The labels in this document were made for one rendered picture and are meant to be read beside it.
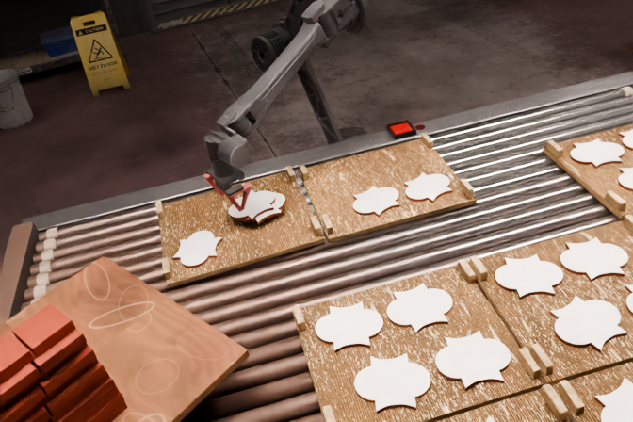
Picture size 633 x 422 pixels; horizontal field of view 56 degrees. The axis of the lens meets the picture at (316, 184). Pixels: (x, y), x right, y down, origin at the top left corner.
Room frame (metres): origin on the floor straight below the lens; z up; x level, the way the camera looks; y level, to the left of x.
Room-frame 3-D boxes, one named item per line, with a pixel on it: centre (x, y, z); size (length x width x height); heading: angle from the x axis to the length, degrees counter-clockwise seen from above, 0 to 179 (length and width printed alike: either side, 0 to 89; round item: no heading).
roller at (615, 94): (1.57, -0.14, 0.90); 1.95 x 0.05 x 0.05; 99
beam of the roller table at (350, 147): (1.64, -0.13, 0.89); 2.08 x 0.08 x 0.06; 99
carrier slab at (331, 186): (1.38, -0.18, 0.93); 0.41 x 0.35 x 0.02; 99
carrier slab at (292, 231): (1.31, 0.24, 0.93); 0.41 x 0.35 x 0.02; 101
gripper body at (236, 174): (1.30, 0.23, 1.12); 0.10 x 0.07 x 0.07; 32
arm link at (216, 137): (1.30, 0.22, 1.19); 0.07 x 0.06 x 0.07; 37
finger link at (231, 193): (1.27, 0.21, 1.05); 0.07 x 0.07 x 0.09; 32
